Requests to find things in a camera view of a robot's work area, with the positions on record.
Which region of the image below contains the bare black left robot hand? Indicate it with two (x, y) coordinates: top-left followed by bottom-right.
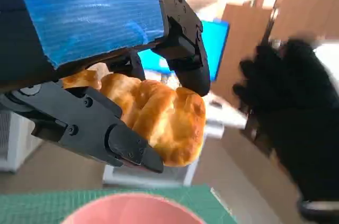
(0, 0), (212, 174)

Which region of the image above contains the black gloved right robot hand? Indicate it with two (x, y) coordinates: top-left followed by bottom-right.
(232, 37), (339, 204)

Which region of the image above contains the orange toy croissant bread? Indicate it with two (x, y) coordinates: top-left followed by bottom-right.
(61, 68), (207, 167)

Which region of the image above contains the pink bowl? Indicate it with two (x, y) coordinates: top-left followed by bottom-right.
(60, 192), (208, 224)

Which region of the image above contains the brown cardboard box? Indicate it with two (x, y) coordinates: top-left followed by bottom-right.
(269, 0), (339, 41)
(210, 0), (282, 102)

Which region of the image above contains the computer monitor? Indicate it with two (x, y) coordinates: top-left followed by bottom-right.
(137, 19), (231, 82)

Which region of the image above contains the small white grille unit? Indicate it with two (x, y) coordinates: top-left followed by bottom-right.
(0, 109), (43, 174)

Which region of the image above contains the green cutting mat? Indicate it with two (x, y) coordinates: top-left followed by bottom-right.
(0, 183), (239, 224)

